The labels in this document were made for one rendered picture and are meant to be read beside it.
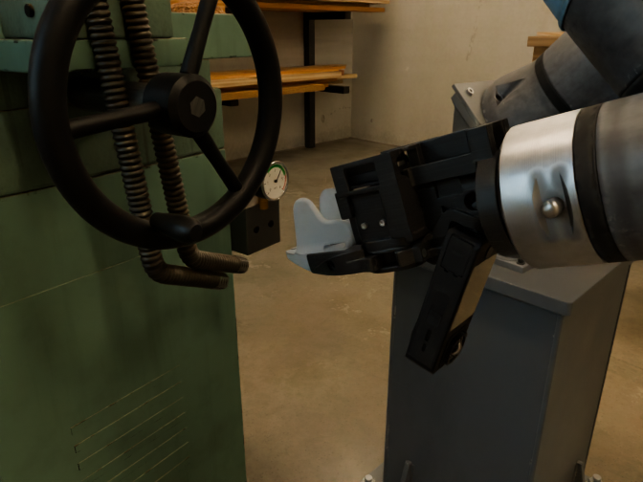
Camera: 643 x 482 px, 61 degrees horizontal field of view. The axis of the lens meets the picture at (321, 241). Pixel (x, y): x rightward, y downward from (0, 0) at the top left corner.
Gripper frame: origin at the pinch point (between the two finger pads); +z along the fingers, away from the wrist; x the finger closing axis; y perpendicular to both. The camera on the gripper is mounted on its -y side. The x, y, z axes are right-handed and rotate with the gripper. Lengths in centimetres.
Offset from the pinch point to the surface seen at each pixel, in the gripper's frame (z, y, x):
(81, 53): 16.5, 24.0, 4.2
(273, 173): 26.5, 7.9, -26.1
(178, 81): 8.0, 18.3, 0.8
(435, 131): 165, 4, -344
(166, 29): 15.9, 26.1, -6.0
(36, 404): 39.2, -11.0, 11.9
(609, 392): 9, -70, -105
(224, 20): 24.7, 30.5, -23.7
